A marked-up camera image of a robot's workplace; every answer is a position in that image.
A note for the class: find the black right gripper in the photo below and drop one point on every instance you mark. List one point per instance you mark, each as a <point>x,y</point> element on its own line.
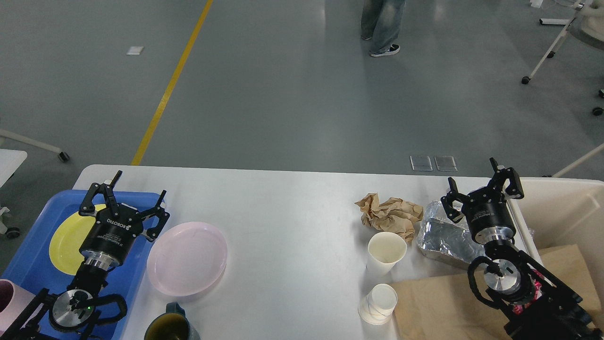
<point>488,217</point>

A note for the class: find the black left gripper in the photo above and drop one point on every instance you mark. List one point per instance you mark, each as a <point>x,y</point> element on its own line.
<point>112,231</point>

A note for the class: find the pink plate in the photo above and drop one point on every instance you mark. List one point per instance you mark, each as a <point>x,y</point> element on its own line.
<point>187,259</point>

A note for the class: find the dark green mug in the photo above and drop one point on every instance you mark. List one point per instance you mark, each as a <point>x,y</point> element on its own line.
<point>172,325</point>

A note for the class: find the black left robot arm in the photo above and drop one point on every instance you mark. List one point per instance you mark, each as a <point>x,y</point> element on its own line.
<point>81,307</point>

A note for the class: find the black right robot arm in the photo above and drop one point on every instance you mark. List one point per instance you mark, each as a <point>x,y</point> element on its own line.
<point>537,304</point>

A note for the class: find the crumpled aluminium foil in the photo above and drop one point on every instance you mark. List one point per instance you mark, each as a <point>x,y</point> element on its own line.
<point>442,240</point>

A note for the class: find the right floor outlet cover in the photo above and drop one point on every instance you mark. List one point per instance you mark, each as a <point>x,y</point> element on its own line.
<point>446,163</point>

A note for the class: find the floor outlet cover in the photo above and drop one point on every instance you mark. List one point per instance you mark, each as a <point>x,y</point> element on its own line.
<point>446,163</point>
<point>421,163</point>

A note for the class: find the yellow plate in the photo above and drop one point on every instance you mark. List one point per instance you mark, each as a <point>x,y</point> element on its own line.
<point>65,243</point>

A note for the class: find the beige plastic bin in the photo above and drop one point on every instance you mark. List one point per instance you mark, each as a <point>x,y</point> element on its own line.
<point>566,219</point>

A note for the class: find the left floor outlet cover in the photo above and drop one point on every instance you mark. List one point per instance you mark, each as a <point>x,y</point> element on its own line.
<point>421,163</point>

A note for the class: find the white stand leg left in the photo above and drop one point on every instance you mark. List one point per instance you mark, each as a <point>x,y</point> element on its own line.
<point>62,155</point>

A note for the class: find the white stand leg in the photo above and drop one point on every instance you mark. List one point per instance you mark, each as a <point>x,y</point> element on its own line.
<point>62,155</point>
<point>578,162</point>

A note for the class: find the crumpled brown paper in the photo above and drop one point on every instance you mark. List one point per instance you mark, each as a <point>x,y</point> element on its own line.
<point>396,215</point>

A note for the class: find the upright white paper cup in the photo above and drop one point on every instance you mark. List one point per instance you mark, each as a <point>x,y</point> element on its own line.
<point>385,250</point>

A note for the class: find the brown paper bag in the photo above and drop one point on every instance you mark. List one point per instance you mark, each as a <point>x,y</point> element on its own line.
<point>444,308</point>

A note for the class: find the white side table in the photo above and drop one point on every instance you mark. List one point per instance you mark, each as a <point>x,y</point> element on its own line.
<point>10,160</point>

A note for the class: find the white stand leg right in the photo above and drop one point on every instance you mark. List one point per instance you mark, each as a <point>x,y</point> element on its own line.
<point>578,162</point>

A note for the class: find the pink ribbed cup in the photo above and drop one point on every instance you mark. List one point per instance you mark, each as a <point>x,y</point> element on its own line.
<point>13,301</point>

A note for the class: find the lying white paper cup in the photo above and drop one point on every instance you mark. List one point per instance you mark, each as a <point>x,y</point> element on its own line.
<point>378,305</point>

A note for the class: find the white rolling stand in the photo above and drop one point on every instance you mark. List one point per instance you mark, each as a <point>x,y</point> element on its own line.
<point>586,25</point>

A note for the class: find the person in jeans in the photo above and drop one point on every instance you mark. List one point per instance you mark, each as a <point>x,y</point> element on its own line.
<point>381,24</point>

